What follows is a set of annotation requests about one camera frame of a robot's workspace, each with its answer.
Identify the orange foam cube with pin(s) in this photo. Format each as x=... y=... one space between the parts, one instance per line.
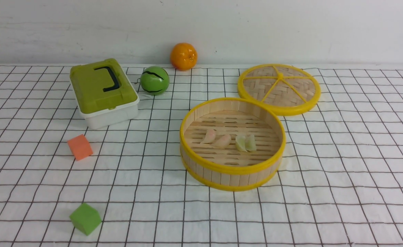
x=80 y=147

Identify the green foam cube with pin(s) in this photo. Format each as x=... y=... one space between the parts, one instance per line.
x=85 y=218

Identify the green striped ball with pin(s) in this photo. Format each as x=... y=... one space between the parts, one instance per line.
x=154 y=80

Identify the bamboo steamer tray yellow rims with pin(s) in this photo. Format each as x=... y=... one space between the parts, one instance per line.
x=229 y=169

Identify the pink dumpling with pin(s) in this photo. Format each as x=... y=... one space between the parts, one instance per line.
x=222 y=142
x=209 y=137

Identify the pink dumpling left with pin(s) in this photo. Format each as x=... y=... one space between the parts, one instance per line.
x=209 y=137

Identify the woven bamboo steamer lid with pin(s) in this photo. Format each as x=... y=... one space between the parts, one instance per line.
x=285 y=90

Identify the pale green dumpling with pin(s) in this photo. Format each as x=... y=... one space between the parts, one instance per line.
x=240 y=143

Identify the pink dumpling right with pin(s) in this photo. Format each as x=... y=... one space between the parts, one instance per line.
x=222 y=142

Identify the white grid tablecloth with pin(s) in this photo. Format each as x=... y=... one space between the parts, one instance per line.
x=340 y=183

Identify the orange fruit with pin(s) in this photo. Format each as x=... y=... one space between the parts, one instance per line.
x=183 y=56

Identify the green lid white box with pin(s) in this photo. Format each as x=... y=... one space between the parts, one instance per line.
x=103 y=93

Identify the pale yellow-green dumpling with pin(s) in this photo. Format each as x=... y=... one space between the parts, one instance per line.
x=250 y=143

